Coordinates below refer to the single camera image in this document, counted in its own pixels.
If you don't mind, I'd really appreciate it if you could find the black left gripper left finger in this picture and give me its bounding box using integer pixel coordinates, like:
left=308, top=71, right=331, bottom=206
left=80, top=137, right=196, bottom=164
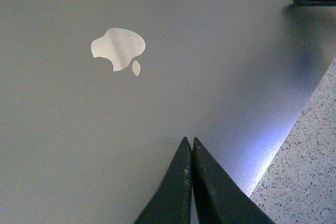
left=135, top=137, right=192, bottom=224

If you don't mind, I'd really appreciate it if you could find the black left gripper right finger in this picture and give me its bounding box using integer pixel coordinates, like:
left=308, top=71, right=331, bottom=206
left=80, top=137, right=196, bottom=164
left=192, top=138, right=274, bottom=223

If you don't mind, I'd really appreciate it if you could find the grey laptop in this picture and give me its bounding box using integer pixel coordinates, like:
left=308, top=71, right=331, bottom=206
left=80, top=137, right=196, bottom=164
left=1, top=0, right=335, bottom=223

